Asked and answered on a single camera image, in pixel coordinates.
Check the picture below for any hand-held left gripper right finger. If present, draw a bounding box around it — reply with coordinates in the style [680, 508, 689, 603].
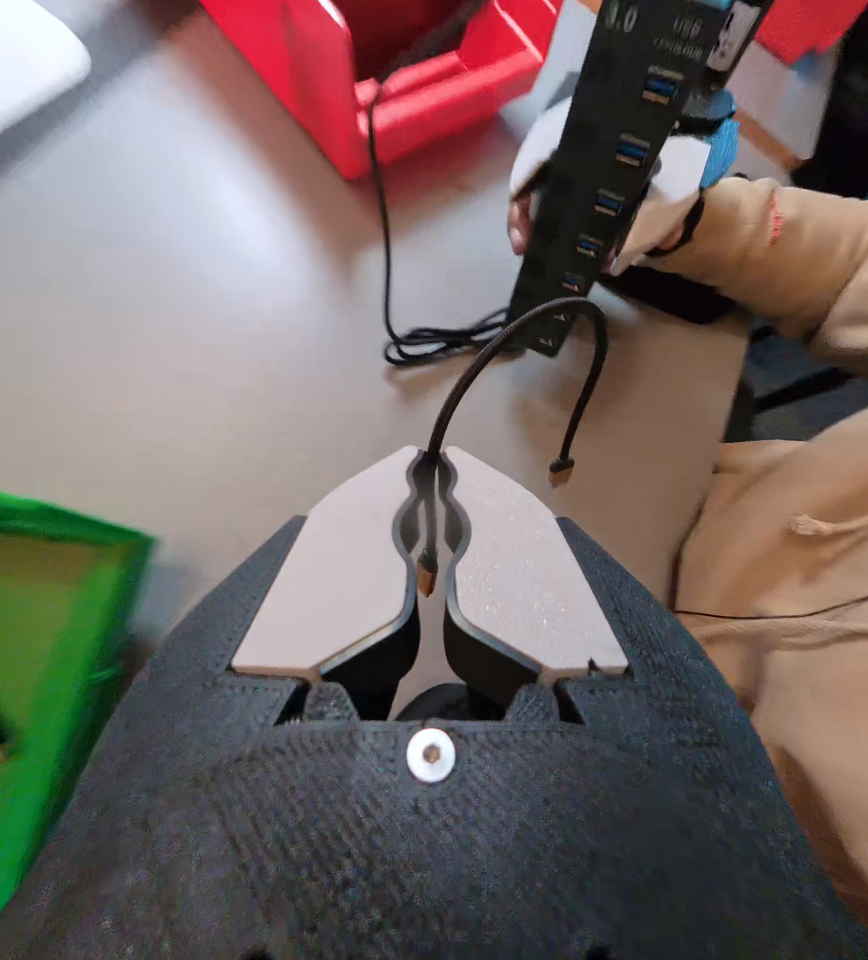
[443, 445, 630, 682]

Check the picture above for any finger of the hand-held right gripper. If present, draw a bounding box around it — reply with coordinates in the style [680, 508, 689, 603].
[612, 133, 714, 277]
[509, 96, 579, 202]

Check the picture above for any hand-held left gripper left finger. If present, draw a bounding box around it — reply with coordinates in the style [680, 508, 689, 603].
[231, 445, 422, 680]

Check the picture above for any black seven-port usb hub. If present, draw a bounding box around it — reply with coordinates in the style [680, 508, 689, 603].
[507, 0, 776, 359]

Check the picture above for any black cable orange plug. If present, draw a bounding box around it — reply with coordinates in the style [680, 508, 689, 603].
[415, 296, 609, 599]

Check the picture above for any red plastic bin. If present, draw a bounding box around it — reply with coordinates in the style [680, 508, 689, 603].
[197, 0, 563, 181]

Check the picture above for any green plastic bin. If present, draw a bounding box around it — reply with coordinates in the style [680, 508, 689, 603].
[0, 483, 158, 954]

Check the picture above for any person's right hand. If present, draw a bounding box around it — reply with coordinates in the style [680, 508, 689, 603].
[507, 187, 539, 258]

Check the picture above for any black chair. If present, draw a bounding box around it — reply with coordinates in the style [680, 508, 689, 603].
[722, 318, 868, 444]

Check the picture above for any person's beige hoodie torso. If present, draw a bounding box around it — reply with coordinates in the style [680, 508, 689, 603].
[674, 382, 868, 960]

